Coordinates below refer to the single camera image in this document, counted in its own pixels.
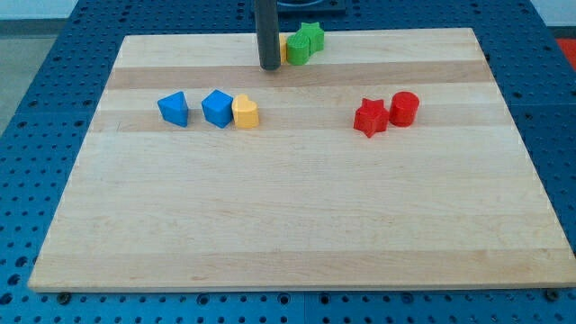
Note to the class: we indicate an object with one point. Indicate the green star block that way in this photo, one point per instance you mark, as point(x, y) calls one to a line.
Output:
point(315, 34)

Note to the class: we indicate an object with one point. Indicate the green heart-shaped block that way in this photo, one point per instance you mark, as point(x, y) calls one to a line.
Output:
point(298, 49)

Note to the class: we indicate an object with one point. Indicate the wooden board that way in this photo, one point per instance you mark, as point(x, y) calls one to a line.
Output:
point(303, 201)

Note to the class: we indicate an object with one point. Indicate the blue cube block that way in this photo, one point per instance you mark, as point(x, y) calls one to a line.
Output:
point(216, 108)

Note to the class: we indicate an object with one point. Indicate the red star block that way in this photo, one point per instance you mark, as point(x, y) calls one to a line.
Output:
point(371, 117)

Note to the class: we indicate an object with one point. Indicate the yellow hexagon block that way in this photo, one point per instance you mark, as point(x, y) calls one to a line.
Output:
point(283, 48)

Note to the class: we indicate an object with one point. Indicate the red cylinder block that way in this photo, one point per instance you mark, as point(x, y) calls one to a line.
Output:
point(404, 107)

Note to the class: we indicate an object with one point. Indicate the yellow heart block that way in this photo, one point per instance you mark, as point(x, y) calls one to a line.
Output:
point(245, 112)

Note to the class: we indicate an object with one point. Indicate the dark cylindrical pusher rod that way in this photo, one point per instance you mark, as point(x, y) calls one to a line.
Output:
point(267, 34)

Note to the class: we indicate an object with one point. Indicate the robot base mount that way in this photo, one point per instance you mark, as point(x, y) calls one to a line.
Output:
point(311, 6)

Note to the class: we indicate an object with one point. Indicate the blue triangle block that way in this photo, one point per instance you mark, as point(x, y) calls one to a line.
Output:
point(174, 109)

